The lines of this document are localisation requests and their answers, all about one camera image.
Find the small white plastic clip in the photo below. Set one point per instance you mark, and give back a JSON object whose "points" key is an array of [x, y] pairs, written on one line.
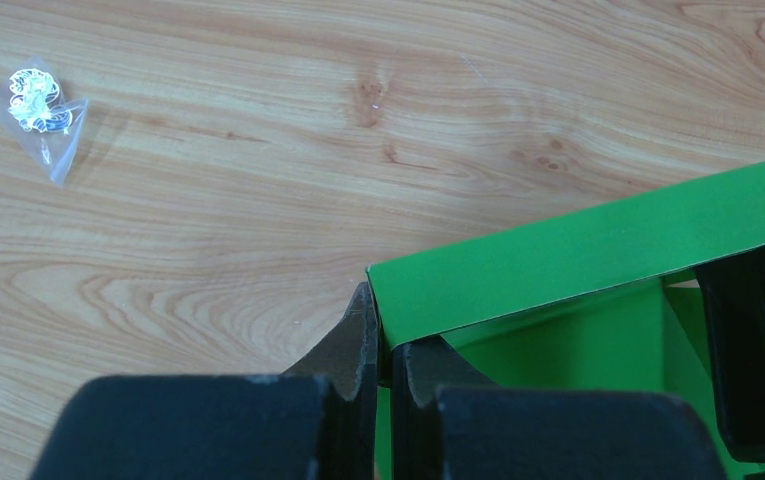
{"points": [[47, 125]]}

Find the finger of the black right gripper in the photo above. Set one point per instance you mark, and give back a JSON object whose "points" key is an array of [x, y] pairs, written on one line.
{"points": [[733, 293]]}

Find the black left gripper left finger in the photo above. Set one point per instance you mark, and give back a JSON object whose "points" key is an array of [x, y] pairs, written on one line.
{"points": [[316, 420]]}

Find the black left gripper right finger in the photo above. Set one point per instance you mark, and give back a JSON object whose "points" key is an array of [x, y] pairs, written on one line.
{"points": [[450, 421]]}

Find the green paper box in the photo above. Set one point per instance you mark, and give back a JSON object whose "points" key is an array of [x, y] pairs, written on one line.
{"points": [[596, 299]]}

